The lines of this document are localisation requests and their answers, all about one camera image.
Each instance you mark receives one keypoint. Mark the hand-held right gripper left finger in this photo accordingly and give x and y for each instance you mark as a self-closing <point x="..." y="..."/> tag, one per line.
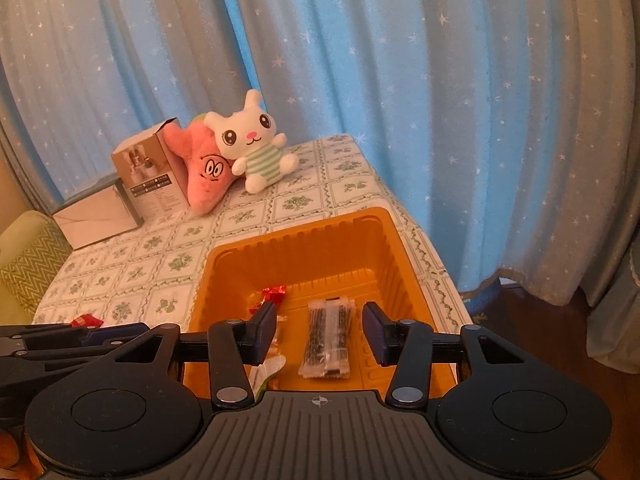
<point x="265" y="331"/>

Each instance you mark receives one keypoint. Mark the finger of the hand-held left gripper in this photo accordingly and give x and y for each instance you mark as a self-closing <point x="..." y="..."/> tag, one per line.
<point x="55" y="356"/>
<point x="117" y="335"/>

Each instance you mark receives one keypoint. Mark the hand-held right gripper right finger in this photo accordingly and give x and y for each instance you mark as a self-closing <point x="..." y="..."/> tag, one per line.
<point x="375" y="334"/>

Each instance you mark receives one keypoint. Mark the red snack wrapper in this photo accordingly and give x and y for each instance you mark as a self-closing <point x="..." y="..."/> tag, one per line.
<point x="86" y="320"/>

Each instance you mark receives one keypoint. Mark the red twist-wrapped candy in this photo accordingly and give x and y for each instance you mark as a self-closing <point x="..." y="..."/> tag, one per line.
<point x="270" y="296"/>

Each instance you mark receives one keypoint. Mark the long green and white packet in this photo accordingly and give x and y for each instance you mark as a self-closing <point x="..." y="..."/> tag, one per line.
<point x="266" y="375"/>

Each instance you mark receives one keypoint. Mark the clear packet of black sticks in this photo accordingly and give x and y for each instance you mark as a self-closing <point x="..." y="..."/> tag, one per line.
<point x="327" y="340"/>

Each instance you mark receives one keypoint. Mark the orange plastic tray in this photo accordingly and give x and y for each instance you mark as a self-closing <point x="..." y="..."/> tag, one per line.
<point x="330" y="260"/>

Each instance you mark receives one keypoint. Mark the person's left hand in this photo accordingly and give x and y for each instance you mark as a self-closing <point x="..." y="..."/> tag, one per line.
<point x="12" y="457"/>

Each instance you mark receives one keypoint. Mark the pale yellow sofa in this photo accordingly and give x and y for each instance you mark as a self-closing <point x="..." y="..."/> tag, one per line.
<point x="10" y="310"/>

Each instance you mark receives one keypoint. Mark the floral checked tablecloth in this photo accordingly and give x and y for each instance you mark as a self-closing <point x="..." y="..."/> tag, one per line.
<point x="150" y="260"/>

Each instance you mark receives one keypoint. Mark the green chevron pillow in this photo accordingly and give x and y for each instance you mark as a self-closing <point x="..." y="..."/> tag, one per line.
<point x="35" y="265"/>

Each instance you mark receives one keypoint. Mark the long white cardboard box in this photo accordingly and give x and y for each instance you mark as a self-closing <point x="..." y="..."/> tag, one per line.
<point x="95" y="220"/>

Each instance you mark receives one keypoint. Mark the tall grey product box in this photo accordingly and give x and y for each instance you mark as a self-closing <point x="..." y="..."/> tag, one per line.
<point x="150" y="170"/>

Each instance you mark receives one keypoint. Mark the pink star plush toy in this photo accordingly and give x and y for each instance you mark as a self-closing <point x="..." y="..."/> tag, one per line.
<point x="202" y="170"/>

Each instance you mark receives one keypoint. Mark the white rabbit plush toy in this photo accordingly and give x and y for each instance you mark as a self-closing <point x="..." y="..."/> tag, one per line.
<point x="250" y="140"/>

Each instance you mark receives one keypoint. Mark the blue star curtain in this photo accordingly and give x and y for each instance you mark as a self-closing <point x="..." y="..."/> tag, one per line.
<point x="400" y="85"/>

